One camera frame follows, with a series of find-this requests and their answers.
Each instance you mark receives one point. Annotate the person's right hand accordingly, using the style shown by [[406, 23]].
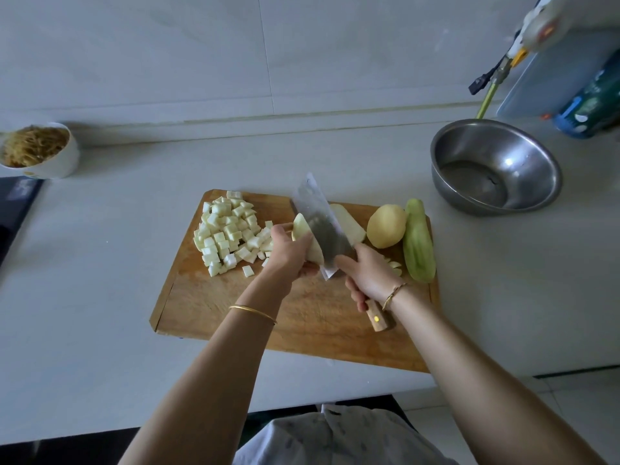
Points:
[[373, 276]]

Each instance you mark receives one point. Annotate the person's left hand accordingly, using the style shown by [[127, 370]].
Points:
[[289, 256]]

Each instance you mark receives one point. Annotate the pile of garlic cloves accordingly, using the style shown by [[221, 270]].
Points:
[[394, 268]]

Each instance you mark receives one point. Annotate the peeled yellow potato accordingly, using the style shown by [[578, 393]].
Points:
[[387, 225]]

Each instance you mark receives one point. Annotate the pile of white diced vegetable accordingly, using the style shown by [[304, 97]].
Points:
[[351, 225]]

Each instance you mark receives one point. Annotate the peeled green cucumber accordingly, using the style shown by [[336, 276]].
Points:
[[419, 242]]

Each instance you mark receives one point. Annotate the pale green cabbage vegetable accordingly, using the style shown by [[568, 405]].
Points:
[[228, 235]]

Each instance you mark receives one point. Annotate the person's left forearm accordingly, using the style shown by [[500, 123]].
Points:
[[203, 392]]

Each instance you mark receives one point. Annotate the person's right forearm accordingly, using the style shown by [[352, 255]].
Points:
[[494, 382]]

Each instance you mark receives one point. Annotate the wooden cutting board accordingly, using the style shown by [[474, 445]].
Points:
[[300, 319]]

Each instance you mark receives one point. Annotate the gold bangle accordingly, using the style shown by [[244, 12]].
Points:
[[252, 313]]

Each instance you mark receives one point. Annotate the white patterned garment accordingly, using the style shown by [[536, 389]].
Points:
[[339, 440]]

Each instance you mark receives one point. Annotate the dark green trousers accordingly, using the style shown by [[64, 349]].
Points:
[[257, 426]]

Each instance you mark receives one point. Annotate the deep stainless steel bowl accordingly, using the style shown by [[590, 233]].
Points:
[[528, 145]]

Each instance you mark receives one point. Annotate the light blue plastic board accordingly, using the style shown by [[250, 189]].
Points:
[[547, 77]]

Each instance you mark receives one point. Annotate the white bowl of noodles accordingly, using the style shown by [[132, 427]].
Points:
[[41, 150]]

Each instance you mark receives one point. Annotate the dark green bottle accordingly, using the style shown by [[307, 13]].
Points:
[[591, 111]]

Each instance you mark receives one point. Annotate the black gas stove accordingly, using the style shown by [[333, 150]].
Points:
[[15, 213]]

